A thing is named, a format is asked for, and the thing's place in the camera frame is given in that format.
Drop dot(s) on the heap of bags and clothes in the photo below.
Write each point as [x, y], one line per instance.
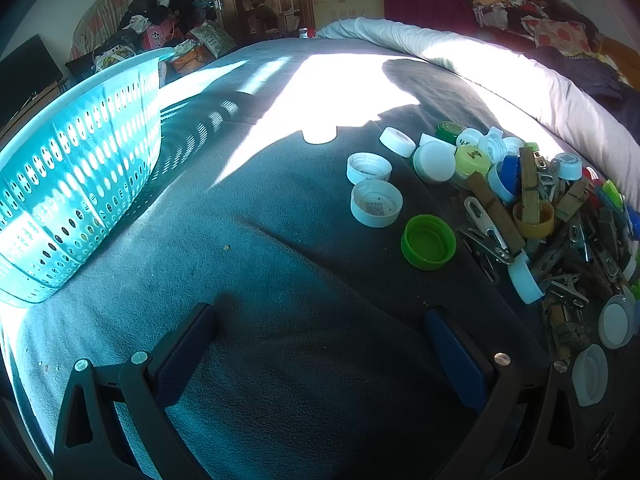
[165, 25]

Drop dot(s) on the black flat screen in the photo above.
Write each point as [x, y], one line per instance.
[25, 75]

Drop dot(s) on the red dotted pillow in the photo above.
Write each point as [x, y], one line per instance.
[560, 32]

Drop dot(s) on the grey translucent bottle cap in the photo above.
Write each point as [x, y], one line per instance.
[617, 320]

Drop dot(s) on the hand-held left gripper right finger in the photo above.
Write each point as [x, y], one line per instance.
[452, 360]

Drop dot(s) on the maroon cloth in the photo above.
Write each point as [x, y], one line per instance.
[425, 2]

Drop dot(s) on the large white bottle cap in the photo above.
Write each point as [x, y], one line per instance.
[434, 160]

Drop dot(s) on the mustard yellow bottle cap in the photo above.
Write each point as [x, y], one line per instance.
[542, 225]

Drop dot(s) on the lime printed bottle cap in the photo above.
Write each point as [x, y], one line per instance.
[471, 160]

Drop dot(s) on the white open bottle cap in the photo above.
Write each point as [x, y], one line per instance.
[369, 167]
[376, 203]

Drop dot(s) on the blue bottle cap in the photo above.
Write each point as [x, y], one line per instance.
[510, 172]

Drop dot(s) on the teal perforated plastic basket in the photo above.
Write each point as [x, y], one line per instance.
[75, 175]

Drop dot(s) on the navy blue cloth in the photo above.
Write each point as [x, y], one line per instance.
[590, 77]

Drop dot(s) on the white printed bottle cap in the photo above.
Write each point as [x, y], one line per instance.
[470, 137]

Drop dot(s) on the green open bottle cap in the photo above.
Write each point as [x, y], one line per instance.
[429, 241]

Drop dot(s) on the grey bed blanket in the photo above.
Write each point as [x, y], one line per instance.
[300, 270]

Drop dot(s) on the translucent white bottle cap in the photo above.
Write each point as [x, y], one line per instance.
[590, 375]

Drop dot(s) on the wooden cabinet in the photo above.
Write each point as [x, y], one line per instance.
[30, 105]

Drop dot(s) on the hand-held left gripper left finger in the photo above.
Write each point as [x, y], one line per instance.
[182, 360]

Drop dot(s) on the white duvet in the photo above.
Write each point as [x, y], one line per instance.
[500, 75]

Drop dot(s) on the striped round headboard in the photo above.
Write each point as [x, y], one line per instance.
[105, 10]

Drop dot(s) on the pile of clothespins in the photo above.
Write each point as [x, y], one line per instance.
[500, 220]

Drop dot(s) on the dark green bottle cap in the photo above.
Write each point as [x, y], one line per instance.
[448, 131]

